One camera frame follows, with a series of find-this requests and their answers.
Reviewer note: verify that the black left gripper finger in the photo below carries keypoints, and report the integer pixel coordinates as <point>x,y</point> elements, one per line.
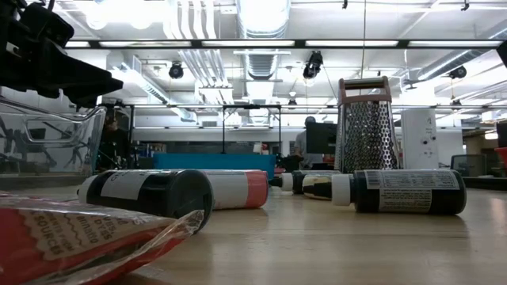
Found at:
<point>83,101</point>
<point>91,81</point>

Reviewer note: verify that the small dark dropper bottle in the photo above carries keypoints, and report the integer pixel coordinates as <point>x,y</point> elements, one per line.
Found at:
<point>408,194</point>
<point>286,182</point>

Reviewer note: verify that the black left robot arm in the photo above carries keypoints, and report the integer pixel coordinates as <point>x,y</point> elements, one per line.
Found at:
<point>6,10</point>

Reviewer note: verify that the person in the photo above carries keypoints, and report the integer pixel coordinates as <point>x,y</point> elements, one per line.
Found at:
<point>113,144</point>
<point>301,148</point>

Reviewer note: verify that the clear plastic bin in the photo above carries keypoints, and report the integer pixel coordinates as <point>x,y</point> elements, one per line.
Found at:
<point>59,158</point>

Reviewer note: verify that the red plastic basket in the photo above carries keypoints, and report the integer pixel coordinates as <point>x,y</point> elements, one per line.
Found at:
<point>502,156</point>

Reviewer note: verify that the white cabinet column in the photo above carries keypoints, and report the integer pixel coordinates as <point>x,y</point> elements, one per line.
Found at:
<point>420,134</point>

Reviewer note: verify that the large black white-label bottle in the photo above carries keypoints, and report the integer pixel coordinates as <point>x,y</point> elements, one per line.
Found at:
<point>158,194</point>

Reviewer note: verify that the black background rig stand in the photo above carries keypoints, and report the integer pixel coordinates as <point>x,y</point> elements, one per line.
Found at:
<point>223,130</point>

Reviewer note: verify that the red plastic snack bag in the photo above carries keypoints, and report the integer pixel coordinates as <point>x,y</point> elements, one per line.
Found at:
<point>59,241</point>

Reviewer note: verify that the blue plastic bin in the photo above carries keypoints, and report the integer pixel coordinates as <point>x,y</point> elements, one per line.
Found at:
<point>214,161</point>

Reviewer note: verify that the large pink banded bottle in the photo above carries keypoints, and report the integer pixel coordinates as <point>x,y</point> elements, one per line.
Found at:
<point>233,190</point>

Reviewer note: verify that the black computer monitor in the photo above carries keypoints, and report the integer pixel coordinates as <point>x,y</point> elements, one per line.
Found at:
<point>321,138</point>

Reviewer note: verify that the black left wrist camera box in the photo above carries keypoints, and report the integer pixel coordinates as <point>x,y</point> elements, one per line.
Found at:
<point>47,23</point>

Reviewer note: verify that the black hanging ceiling camera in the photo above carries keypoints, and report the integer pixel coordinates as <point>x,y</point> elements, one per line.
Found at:
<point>458,72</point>
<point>313,65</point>
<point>176,71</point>

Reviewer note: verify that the black table edge rail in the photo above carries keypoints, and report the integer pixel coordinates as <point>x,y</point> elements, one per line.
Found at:
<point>487,183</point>

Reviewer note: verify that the silver ventilation duct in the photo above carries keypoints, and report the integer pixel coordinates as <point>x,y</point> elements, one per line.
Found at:
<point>263,20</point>

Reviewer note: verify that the black aluminium rig frame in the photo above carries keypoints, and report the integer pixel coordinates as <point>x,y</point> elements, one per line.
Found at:
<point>297,43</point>

